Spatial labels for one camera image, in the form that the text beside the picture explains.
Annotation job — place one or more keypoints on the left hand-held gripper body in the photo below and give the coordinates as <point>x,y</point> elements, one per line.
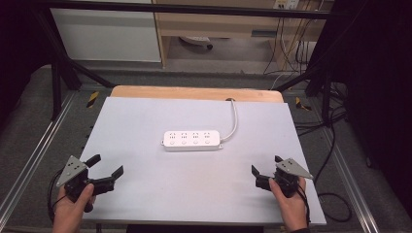
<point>75,176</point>

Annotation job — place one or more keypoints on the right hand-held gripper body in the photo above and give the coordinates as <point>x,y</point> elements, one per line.
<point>288,176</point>

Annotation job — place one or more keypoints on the person's right hand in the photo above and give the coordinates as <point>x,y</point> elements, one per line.
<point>291,207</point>

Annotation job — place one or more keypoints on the person's left hand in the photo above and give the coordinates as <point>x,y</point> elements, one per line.
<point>72,210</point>

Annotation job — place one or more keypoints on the yellow black floor tape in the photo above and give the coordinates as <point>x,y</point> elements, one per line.
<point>302,104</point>
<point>92,99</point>

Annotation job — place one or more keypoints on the white power strip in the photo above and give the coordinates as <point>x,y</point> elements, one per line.
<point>191,140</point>

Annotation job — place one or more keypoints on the black metal stand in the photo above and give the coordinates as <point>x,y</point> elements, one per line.
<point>320,81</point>
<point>61,71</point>

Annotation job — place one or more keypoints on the black curtain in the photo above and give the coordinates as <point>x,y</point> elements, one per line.
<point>379,97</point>
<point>19,55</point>

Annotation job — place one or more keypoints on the white cabinet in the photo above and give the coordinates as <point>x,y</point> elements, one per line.
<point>107,35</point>

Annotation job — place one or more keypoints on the white chair base with caster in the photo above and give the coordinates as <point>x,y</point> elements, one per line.
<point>197,40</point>

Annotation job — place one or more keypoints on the aluminium floor rail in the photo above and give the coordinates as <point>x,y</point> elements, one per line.
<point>351,181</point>
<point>35,152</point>

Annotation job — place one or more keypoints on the white wall socket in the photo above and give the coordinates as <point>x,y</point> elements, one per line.
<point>286,4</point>

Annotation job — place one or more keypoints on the black horizontal frame bar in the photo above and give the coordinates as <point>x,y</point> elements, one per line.
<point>194,8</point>

